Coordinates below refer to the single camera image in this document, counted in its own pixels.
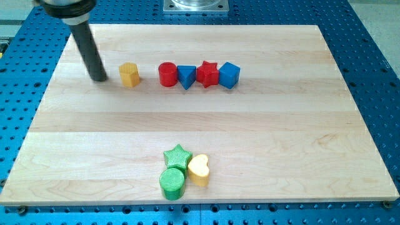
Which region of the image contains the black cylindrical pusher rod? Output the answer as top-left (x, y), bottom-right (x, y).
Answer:
top-left (69, 21), bottom-right (108, 82)

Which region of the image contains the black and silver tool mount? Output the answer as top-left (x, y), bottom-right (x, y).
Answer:
top-left (34, 0), bottom-right (97, 26)

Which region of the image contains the yellow hexagon block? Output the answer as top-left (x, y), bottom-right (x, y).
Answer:
top-left (119, 62), bottom-right (140, 88)

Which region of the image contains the blue perforated metal table plate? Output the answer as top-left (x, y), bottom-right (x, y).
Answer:
top-left (1, 0), bottom-right (399, 224)

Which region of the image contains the red cylinder block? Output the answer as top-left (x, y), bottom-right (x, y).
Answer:
top-left (158, 62), bottom-right (178, 87)

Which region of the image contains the blue triangle block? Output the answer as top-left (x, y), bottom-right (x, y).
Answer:
top-left (177, 65), bottom-right (196, 90)

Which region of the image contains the red star block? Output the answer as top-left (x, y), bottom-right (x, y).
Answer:
top-left (196, 61), bottom-right (219, 88)

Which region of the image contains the light wooden board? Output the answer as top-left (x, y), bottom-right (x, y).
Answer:
top-left (1, 24), bottom-right (399, 206)

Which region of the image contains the blue cube block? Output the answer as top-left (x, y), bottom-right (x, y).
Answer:
top-left (219, 62), bottom-right (240, 89)

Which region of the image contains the green star block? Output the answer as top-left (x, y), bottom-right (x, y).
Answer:
top-left (163, 144), bottom-right (193, 178)

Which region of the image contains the green cylinder block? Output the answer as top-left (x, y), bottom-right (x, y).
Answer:
top-left (159, 168), bottom-right (186, 201)

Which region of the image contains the yellow heart block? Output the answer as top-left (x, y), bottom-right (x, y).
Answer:
top-left (187, 154), bottom-right (210, 187)

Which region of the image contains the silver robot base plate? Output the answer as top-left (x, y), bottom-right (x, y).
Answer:
top-left (163, 0), bottom-right (229, 13)

